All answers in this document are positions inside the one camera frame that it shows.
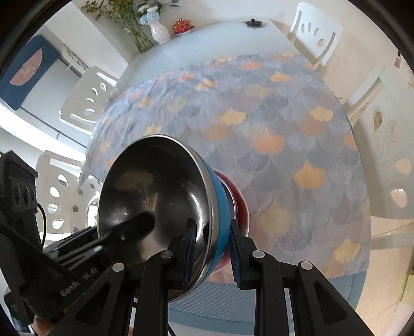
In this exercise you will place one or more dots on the white vase with flowers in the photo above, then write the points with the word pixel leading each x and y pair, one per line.
pixel 129 19

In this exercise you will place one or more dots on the pink steel bowl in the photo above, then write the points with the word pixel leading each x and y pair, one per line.
pixel 237 206

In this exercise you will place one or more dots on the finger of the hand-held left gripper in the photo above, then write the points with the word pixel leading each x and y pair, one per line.
pixel 135 226
pixel 74 247

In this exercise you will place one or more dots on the blue cloth with pink circle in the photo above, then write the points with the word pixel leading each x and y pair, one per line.
pixel 27 72

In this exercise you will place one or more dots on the grey refrigerator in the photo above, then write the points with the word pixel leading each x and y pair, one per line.
pixel 48 87

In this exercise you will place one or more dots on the blue steel bowl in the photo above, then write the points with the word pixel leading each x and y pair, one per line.
pixel 155 194

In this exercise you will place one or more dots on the small black lid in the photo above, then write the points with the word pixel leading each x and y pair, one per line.
pixel 253 22

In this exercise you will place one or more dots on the white wall decoration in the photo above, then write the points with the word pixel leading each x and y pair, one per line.
pixel 75 58

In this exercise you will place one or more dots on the white chair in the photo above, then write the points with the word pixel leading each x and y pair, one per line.
pixel 385 155
pixel 85 103
pixel 315 29
pixel 53 181

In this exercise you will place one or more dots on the scale patterned tablecloth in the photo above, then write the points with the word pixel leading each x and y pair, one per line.
pixel 265 145

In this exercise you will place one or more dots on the red lidded pot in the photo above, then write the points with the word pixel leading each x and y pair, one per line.
pixel 182 26

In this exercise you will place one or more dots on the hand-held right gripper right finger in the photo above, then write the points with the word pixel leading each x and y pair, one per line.
pixel 233 257

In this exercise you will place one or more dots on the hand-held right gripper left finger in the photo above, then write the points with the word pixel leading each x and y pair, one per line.
pixel 190 250

